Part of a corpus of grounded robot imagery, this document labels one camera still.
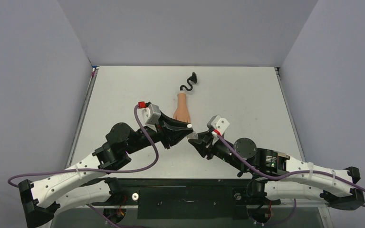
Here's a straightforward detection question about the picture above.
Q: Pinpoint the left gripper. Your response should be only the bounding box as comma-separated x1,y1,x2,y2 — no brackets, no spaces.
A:
125,112,193,155

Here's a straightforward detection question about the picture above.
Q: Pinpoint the clear nail polish bottle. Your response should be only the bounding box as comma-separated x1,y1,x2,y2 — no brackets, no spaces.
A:
186,132,199,140

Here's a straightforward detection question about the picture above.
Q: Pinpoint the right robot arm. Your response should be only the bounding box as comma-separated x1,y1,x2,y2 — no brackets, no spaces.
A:
188,132,365,210

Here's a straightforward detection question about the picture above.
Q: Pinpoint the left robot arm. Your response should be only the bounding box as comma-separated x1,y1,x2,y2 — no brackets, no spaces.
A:
19,114,193,228

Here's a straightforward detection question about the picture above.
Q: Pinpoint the mannequin practice hand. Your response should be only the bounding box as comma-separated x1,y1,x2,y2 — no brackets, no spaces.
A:
173,92,191,123

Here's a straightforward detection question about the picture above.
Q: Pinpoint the black flexible hand stand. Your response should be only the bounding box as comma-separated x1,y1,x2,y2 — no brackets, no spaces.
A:
180,72,198,92

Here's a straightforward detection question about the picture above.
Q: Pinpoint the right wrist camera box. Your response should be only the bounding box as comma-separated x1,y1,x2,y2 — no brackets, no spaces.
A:
206,115,230,136

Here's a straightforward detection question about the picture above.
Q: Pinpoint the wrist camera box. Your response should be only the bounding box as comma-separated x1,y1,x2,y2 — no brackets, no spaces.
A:
142,104,162,125
206,115,230,136

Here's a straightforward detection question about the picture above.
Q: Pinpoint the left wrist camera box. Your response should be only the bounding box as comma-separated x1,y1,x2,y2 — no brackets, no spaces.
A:
142,104,162,125

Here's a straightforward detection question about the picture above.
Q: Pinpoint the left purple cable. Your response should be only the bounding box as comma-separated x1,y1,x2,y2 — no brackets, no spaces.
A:
7,101,160,228

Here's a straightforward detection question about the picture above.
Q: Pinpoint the purple cable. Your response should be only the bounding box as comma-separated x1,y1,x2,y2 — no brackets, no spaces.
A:
212,129,365,226
7,101,160,228

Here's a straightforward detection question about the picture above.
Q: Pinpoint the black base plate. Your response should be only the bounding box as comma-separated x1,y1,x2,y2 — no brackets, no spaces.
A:
59,178,282,221

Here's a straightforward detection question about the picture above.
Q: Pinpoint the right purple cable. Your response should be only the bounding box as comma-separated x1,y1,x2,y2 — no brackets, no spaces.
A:
212,129,365,226

